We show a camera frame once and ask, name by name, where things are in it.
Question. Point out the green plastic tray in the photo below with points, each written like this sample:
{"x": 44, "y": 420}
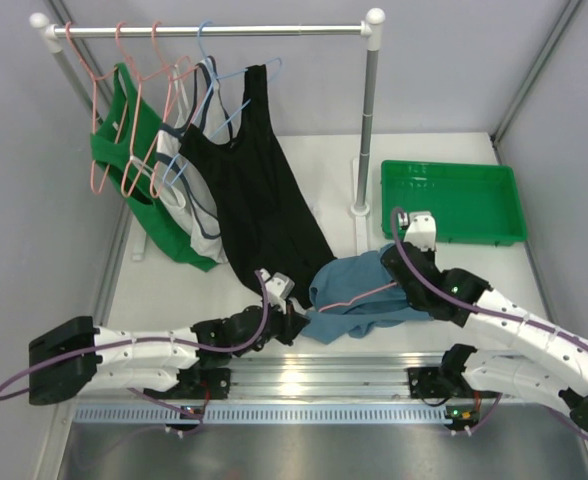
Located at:
{"x": 471, "y": 203}

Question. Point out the metal clothes rack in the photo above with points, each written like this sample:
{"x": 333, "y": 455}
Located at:
{"x": 371, "y": 29}

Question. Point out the green tank top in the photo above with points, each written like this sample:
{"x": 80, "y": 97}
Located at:
{"x": 150, "y": 213}

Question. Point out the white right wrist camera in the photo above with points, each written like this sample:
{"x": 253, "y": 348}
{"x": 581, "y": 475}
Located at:
{"x": 418, "y": 229}

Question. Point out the blue tank top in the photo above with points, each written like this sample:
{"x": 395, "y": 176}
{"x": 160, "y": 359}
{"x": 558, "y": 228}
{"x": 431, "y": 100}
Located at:
{"x": 341, "y": 280}

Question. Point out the pink hanger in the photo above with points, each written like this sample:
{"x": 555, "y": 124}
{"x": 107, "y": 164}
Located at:
{"x": 176, "y": 98}
{"x": 104, "y": 130}
{"x": 358, "y": 297}
{"x": 140, "y": 80}

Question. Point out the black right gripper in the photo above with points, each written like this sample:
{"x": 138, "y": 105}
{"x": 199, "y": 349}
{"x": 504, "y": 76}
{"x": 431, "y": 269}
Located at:
{"x": 430, "y": 255}

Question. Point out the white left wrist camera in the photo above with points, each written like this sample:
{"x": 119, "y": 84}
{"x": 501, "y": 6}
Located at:
{"x": 277, "y": 287}

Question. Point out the grey slotted cable duct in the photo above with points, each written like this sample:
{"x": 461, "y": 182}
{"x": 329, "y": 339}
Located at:
{"x": 271, "y": 414}

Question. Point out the black tank top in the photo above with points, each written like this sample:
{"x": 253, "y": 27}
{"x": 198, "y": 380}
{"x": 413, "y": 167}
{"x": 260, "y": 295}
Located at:
{"x": 264, "y": 220}

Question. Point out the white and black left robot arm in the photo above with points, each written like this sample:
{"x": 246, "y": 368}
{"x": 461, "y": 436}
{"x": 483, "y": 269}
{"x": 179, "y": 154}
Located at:
{"x": 80, "y": 357}

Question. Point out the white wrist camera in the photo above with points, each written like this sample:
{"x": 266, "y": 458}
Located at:
{"x": 277, "y": 287}
{"x": 418, "y": 229}

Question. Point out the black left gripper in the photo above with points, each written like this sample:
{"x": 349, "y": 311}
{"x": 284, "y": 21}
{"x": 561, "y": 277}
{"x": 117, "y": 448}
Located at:
{"x": 288, "y": 326}

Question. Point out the white navy-trimmed tank top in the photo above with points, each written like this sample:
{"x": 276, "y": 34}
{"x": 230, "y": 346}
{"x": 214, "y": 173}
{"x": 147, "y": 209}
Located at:
{"x": 185, "y": 193}

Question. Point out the aluminium mounting rail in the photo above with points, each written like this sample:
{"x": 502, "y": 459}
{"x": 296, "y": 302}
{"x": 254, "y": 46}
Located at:
{"x": 316, "y": 378}

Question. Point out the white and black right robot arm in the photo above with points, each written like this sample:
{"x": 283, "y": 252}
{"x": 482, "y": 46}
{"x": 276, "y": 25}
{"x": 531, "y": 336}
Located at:
{"x": 551, "y": 368}

